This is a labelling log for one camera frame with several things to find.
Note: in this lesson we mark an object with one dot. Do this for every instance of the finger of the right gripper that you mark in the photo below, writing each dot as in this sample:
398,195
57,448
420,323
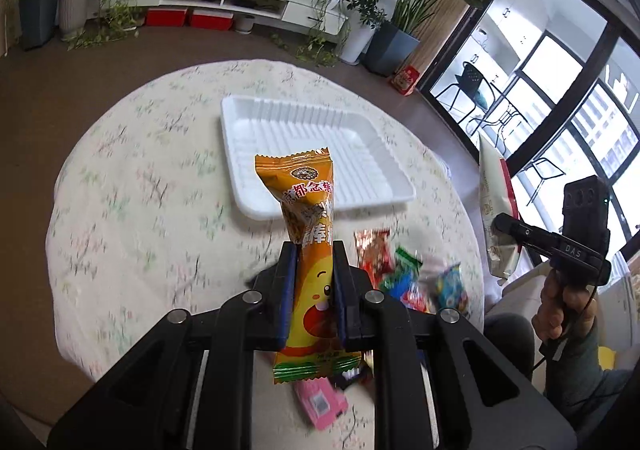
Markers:
507,229

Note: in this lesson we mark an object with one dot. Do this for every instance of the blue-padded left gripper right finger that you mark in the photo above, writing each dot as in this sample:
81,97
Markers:
356,317

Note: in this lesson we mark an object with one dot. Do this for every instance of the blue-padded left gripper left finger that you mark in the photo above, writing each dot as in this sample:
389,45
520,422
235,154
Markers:
269,325

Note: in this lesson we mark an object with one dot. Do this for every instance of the green candy packet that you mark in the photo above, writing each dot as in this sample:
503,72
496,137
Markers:
406,271

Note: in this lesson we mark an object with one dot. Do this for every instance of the light blue panda snack packet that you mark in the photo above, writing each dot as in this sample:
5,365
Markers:
450,291

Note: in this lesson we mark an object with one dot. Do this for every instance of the orange snack stick packet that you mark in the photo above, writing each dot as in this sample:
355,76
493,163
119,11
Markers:
303,183

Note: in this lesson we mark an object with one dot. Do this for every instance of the pink wafer packet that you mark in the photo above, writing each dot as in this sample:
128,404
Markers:
321,401

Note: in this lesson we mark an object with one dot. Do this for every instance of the white green red snack bag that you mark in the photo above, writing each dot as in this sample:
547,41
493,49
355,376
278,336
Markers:
497,196

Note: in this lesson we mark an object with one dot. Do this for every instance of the right hand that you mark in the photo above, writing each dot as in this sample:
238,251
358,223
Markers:
557,301

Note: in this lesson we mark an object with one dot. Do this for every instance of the red patterned candy packet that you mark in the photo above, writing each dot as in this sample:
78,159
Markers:
373,253

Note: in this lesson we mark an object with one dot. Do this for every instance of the floral round tablecloth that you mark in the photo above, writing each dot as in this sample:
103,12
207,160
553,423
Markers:
144,218

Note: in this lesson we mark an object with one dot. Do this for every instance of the black balcony chair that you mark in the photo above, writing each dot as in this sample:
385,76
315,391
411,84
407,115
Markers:
471,83

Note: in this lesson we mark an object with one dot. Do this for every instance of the red gift box on floor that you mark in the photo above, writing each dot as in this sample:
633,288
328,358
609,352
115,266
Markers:
405,80

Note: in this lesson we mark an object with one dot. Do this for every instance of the dark blue planter right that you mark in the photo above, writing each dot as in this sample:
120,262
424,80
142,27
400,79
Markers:
388,49

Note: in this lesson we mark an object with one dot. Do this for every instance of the dark blue planter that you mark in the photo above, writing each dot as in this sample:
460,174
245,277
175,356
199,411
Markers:
37,22
388,49

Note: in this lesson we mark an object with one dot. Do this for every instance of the white planter right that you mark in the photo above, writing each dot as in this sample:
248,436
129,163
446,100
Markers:
354,38

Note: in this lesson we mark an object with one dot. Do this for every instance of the small white pot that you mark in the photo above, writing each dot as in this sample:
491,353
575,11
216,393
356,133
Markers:
244,24

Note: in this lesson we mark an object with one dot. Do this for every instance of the right red storage box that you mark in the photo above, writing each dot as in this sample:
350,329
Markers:
211,20

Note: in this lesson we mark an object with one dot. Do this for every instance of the red storage box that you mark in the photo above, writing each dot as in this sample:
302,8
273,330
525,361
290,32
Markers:
211,20
165,17

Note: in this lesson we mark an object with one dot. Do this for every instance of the left red storage box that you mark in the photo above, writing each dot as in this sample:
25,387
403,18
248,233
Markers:
165,17

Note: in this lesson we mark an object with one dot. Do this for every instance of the white tv cabinet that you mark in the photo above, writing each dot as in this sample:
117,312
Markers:
293,15

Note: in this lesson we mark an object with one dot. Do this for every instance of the white ribbed planter left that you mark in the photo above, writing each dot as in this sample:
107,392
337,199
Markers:
72,17

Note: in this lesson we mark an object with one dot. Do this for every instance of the dark blue planter left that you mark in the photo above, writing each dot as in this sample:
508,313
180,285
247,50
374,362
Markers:
37,22

